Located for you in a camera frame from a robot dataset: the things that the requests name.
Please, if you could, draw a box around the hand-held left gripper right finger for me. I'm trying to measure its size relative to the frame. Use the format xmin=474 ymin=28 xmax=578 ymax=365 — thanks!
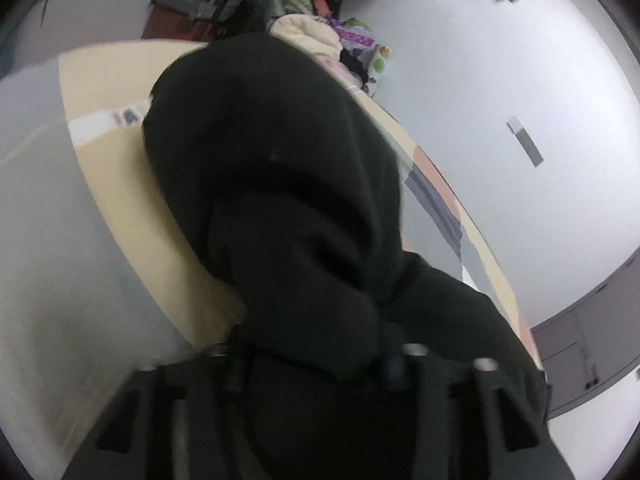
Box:
xmin=380 ymin=342 xmax=553 ymax=480

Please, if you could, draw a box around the black garment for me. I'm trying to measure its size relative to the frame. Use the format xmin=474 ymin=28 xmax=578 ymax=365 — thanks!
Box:
xmin=141 ymin=32 xmax=576 ymax=480

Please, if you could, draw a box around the cream fleece garment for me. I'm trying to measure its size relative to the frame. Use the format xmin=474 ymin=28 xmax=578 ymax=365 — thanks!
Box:
xmin=270 ymin=12 xmax=346 ymax=63

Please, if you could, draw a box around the black chair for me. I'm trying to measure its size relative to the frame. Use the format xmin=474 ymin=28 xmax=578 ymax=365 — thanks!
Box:
xmin=227 ymin=0 xmax=286 ymax=38

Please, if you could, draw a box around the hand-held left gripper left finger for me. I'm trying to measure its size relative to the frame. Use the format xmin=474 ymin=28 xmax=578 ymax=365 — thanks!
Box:
xmin=65 ymin=342 xmax=258 ymax=480

